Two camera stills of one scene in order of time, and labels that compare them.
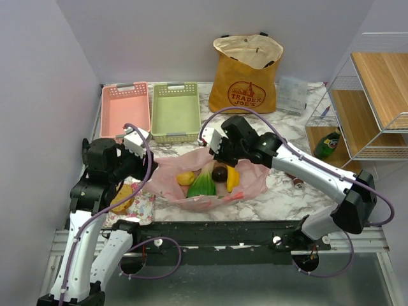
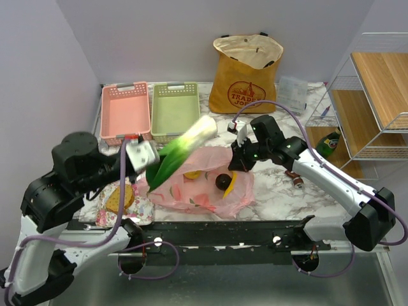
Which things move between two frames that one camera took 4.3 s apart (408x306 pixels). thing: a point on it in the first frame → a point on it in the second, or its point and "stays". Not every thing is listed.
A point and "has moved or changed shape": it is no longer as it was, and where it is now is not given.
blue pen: (325, 112) stays
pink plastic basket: (122, 104) stays
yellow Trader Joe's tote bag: (243, 74) stays
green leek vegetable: (203, 183) → (169, 157)
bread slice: (124, 191) stays
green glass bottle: (326, 146) stays
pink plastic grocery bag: (253, 178) has moved or changed shape
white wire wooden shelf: (364, 115) stays
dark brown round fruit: (219, 174) → (222, 181)
